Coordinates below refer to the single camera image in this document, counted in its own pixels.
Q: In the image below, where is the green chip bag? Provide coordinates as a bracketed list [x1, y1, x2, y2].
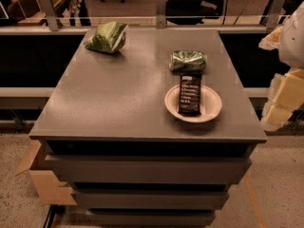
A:
[85, 22, 128, 54]

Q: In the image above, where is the metal railing post left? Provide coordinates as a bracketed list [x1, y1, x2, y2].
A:
[39, 0, 59, 31]

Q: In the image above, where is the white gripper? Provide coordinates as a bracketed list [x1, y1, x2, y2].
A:
[258, 2, 304, 131]

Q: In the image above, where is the metal railing post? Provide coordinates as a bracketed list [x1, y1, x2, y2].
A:
[156, 0, 167, 29]
[39, 0, 59, 31]
[265, 0, 285, 29]

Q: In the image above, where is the cardboard box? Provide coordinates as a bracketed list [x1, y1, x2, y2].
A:
[15, 140, 76, 205]

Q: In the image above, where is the black office chair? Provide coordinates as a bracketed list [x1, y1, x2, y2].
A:
[165, 0, 224, 25]

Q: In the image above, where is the black rxbar chocolate bar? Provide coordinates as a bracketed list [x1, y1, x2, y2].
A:
[179, 75, 201, 117]

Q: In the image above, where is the grey drawer cabinet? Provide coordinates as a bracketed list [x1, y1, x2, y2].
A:
[30, 28, 266, 227]

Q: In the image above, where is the crushed green soda can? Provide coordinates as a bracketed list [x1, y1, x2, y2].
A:
[169, 50, 207, 72]

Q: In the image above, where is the metal railing post right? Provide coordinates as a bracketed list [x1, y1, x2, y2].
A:
[265, 0, 285, 29]

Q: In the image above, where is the white paper bowl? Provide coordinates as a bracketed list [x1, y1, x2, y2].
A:
[164, 85, 222, 124]

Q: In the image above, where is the metal railing post middle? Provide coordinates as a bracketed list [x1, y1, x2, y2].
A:
[156, 0, 167, 29]

